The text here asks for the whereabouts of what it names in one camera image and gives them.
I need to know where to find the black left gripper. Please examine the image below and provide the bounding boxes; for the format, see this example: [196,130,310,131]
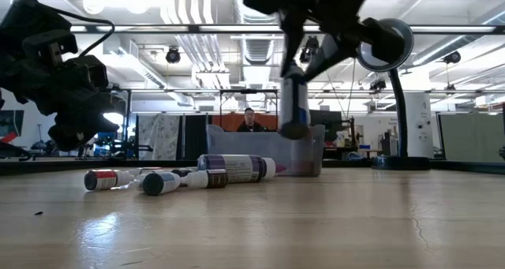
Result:
[0,28,127,151]

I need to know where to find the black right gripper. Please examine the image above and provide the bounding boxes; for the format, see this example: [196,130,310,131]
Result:
[242,0,404,83]

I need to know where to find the small red food coloring bottle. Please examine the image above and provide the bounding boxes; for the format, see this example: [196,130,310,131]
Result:
[84,169,136,192]

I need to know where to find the small blue food coloring bottle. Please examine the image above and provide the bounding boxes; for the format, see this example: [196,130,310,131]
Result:
[141,170,183,196]

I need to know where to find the small brown food coloring bottle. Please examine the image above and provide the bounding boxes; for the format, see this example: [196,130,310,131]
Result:
[181,169,229,190]

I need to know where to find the large purple food coloring bottle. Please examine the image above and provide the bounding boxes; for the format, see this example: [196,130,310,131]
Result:
[196,154,287,185]

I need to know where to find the white patterned curtain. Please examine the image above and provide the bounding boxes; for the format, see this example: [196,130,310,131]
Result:
[137,114,181,162]

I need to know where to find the black computer monitor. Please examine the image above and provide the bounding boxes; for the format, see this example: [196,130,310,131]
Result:
[309,109,343,142]

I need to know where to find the person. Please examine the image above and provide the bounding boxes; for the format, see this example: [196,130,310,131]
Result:
[235,106,270,133]

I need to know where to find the black gooseneck desk lamp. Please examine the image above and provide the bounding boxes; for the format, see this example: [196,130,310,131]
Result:
[355,18,432,171]

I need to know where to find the overhead bar with strip lights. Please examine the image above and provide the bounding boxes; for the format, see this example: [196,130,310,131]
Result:
[69,23,505,35]

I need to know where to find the translucent grey plastic bin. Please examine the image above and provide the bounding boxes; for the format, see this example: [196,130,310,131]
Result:
[204,123,327,178]

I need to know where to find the white round column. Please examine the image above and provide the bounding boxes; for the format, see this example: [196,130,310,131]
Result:
[406,92,434,159]

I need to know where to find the grey partition panel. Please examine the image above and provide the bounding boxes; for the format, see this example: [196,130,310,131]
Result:
[436,113,505,163]

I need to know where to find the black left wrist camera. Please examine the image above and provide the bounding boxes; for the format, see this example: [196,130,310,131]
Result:
[65,54,110,91]

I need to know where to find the black aluminium table frame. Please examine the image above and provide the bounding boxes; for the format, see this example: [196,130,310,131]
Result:
[0,157,505,176]

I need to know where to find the black metal stand frame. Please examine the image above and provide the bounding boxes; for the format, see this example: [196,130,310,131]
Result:
[219,88,279,133]

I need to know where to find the dark wall picture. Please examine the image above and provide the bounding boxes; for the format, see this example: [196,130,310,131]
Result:
[0,110,24,138]

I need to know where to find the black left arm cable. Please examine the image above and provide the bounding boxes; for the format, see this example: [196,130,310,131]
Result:
[39,6,116,58]

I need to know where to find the orange partition wall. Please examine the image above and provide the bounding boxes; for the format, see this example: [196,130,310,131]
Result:
[211,114,282,133]

